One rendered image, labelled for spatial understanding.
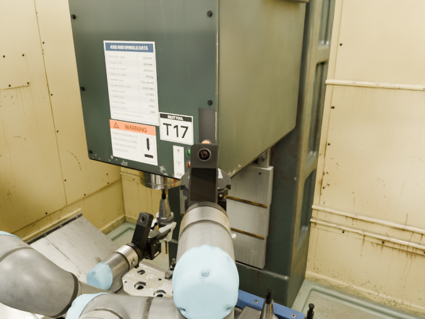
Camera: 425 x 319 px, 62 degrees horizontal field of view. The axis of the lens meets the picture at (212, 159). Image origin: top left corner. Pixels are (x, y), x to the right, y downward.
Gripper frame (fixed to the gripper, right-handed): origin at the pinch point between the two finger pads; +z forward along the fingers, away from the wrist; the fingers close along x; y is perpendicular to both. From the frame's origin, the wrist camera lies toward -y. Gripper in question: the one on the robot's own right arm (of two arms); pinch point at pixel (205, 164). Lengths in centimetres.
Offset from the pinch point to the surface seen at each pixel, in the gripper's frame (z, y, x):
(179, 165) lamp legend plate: 17.1, 6.7, -6.7
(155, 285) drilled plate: 51, 72, -21
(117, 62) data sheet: 26.1, -17.8, -22.1
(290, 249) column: 70, 69, 38
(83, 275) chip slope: 93, 100, -67
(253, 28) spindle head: 27.6, -25.9, 12.3
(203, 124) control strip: 13.3, -5.0, -0.3
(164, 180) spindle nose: 37.7, 19.8, -13.2
